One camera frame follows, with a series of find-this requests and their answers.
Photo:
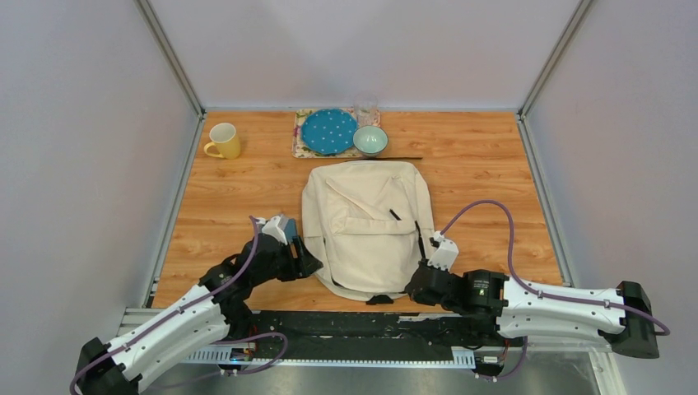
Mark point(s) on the floral tray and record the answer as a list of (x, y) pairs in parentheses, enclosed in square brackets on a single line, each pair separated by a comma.
[(299, 147)]

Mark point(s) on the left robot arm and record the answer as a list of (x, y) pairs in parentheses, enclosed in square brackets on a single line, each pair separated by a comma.
[(212, 312)]

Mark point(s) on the yellow mug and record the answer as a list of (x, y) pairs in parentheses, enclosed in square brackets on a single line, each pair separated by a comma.
[(224, 142)]

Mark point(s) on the beige canvas backpack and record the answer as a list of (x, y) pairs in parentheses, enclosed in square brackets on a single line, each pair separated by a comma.
[(369, 223)]

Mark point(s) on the blue leather wallet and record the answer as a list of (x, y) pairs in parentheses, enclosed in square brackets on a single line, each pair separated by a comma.
[(290, 229)]

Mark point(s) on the clear drinking glass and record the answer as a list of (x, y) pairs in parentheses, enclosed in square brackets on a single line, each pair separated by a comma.
[(366, 110)]

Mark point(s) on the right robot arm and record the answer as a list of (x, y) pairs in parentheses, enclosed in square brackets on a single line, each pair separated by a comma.
[(497, 304)]

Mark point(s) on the light teal bowl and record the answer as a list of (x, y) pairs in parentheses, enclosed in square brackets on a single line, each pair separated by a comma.
[(370, 140)]

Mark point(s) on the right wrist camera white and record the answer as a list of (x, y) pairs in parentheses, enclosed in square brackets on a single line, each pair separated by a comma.
[(445, 254)]

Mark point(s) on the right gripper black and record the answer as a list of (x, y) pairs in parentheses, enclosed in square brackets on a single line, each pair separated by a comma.
[(424, 264)]

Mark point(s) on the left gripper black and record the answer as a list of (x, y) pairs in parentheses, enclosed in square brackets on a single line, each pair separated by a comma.
[(305, 264)]

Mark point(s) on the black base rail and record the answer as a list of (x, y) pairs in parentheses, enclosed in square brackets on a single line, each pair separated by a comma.
[(367, 336)]

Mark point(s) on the blue polka dot plate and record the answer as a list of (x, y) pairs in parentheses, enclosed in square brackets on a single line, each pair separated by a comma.
[(328, 131)]

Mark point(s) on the aluminium frame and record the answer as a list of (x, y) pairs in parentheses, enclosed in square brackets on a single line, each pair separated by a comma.
[(182, 378)]

